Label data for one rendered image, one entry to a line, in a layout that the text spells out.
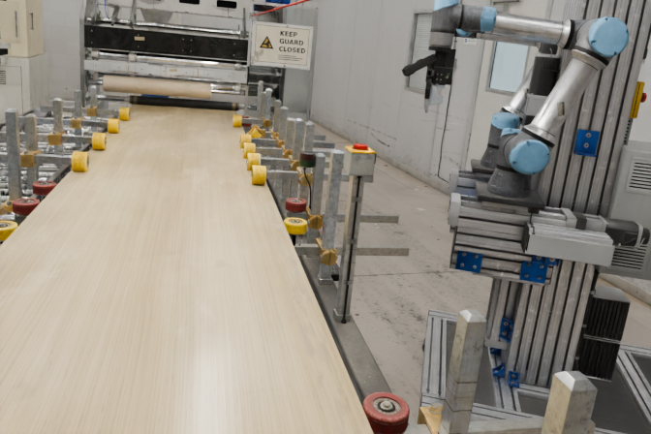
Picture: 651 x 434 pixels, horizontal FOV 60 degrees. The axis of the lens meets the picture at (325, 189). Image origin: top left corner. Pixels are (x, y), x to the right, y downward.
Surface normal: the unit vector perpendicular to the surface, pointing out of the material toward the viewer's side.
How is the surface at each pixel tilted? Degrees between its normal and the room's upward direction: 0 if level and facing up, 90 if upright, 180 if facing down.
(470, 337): 90
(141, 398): 0
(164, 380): 0
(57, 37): 90
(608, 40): 83
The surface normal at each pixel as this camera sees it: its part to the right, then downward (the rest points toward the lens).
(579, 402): 0.21, 0.26
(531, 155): -0.15, 0.35
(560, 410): -0.97, -0.04
